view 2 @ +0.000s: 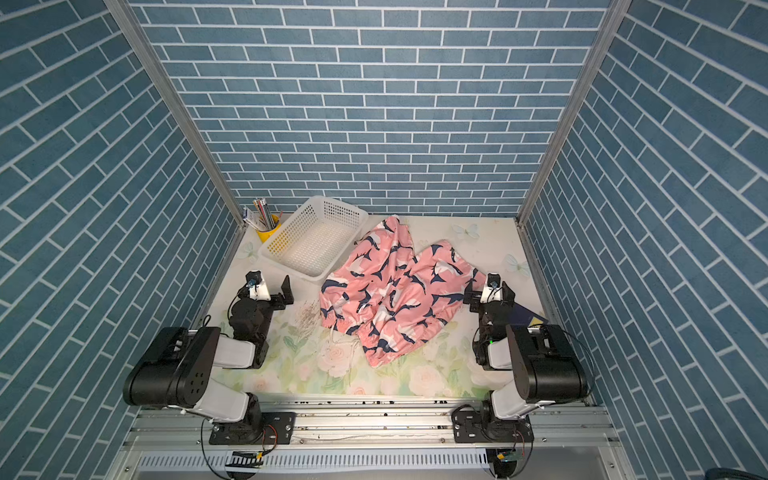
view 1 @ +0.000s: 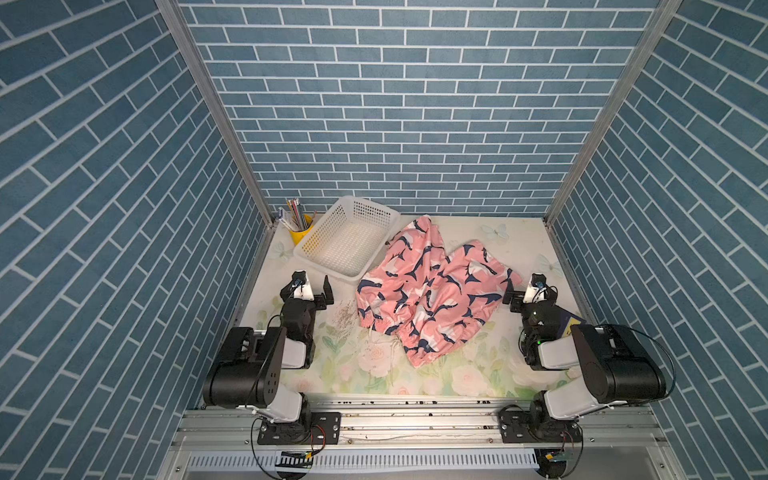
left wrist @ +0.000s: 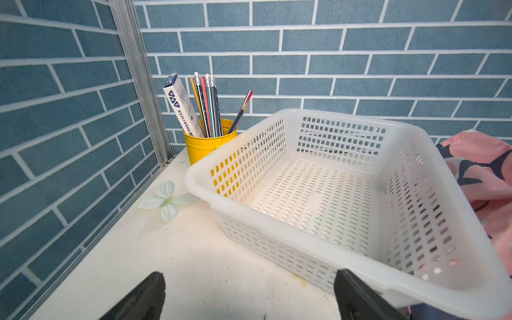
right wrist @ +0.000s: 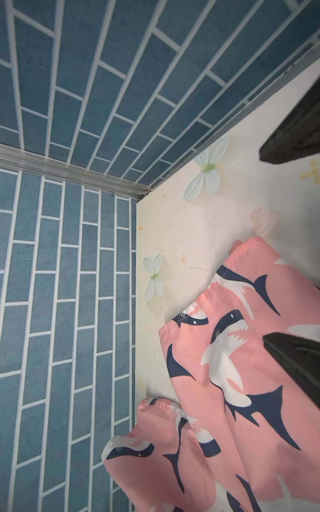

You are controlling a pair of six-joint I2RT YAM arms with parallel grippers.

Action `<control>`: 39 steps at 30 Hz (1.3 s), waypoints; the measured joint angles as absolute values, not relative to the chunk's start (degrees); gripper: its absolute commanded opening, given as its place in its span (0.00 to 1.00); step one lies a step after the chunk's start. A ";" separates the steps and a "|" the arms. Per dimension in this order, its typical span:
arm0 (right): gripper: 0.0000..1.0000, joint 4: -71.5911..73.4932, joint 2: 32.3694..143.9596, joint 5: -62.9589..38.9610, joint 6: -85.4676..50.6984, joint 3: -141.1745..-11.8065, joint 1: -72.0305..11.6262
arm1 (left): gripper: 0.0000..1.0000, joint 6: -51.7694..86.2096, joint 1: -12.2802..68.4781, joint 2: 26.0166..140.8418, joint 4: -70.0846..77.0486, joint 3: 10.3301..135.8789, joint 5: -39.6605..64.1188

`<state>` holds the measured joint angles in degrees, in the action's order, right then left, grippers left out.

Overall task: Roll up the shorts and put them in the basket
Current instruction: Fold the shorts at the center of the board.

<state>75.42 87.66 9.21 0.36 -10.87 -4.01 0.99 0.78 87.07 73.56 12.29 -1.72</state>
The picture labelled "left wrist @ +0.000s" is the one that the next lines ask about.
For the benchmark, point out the pink shark print shorts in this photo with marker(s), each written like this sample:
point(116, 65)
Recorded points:
point(481, 164)

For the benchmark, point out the white plastic mesh basket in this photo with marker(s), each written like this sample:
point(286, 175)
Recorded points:
point(316, 192)

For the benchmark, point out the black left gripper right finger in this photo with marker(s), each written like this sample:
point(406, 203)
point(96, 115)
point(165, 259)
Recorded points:
point(356, 300)

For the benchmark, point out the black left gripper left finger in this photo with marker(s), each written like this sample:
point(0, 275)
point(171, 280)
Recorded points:
point(145, 301)

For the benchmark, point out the striped pencil bundle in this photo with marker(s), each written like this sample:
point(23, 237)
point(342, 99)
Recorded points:
point(205, 92)

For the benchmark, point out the left aluminium corner post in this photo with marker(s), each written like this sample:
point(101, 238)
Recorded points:
point(128, 27)

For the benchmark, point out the yellow metal pencil cup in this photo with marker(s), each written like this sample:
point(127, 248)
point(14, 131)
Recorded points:
point(198, 148)

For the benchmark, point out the leaning red blue pencil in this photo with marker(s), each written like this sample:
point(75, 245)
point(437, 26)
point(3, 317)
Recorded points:
point(241, 112)

